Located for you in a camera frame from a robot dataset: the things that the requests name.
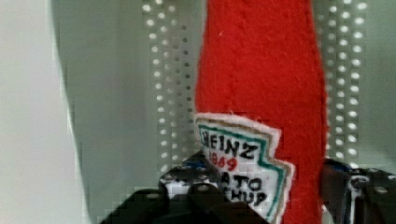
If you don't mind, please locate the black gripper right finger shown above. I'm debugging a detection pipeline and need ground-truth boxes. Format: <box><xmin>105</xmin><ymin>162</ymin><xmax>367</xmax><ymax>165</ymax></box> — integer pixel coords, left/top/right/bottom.
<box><xmin>320</xmin><ymin>159</ymin><xmax>396</xmax><ymax>224</ymax></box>

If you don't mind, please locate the green oval strainer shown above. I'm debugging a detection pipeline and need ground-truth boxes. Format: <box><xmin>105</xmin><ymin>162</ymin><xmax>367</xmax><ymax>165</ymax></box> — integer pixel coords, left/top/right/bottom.
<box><xmin>50</xmin><ymin>0</ymin><xmax>395</xmax><ymax>224</ymax></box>

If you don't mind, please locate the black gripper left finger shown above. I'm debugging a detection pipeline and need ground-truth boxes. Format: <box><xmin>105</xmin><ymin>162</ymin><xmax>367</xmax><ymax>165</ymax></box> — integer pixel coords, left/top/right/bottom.
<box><xmin>100</xmin><ymin>151</ymin><xmax>265</xmax><ymax>224</ymax></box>

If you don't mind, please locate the red felt ketchup bottle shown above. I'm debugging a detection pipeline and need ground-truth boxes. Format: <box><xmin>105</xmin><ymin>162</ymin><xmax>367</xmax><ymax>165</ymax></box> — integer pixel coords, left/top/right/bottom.
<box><xmin>194</xmin><ymin>0</ymin><xmax>327</xmax><ymax>224</ymax></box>

